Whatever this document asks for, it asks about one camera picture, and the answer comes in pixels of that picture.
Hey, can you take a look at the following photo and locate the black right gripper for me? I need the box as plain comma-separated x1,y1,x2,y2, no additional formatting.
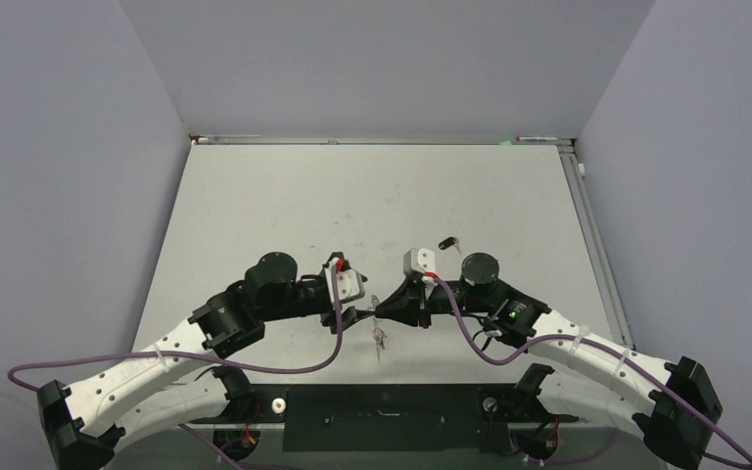
375,274,490,327

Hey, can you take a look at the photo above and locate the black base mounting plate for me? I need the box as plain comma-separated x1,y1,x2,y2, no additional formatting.
202,384,573,453

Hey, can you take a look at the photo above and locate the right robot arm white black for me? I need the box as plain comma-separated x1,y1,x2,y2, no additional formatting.
375,249,723,469

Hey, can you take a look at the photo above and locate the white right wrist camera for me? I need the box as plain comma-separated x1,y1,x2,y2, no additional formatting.
402,248,438,278

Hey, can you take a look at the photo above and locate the aluminium frame rail right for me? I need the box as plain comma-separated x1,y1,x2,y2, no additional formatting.
558,145,635,350

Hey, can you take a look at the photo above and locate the silver key with black tag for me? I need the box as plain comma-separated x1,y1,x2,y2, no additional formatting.
438,236,462,254

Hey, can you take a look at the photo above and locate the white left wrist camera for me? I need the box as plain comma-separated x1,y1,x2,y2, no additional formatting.
323,252,366,305

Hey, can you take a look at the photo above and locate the aluminium frame rail back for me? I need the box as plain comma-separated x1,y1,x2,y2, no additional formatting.
190,135,575,147

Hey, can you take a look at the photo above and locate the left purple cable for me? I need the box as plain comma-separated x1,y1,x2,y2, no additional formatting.
7,258,346,470

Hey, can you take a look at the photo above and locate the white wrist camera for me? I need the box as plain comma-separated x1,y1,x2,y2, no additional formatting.
323,252,366,305
402,248,438,278

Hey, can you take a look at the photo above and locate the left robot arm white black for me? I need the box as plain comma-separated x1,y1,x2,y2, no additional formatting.
36,252,366,469

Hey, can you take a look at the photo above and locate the aluminium frame rail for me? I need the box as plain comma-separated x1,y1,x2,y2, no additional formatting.
558,145,635,350
190,135,575,147

